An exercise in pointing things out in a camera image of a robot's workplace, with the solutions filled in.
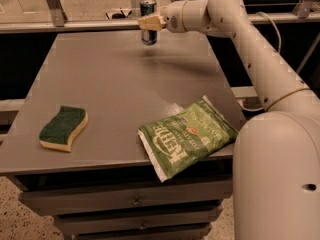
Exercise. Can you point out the green chips bag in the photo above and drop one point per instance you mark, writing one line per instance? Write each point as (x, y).
(175, 143)

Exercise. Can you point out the metal window frame rail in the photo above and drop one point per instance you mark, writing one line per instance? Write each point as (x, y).
(59, 16)

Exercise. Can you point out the blue silver redbull can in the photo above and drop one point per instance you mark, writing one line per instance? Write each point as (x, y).
(148, 34)

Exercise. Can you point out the green yellow sponge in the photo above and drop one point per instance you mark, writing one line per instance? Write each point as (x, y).
(60, 132)

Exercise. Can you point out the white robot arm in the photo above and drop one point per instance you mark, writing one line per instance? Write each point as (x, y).
(276, 157)

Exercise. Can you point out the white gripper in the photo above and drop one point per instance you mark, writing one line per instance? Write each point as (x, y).
(172, 18)

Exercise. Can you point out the grey drawer cabinet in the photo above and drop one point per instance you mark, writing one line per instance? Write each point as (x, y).
(106, 187)

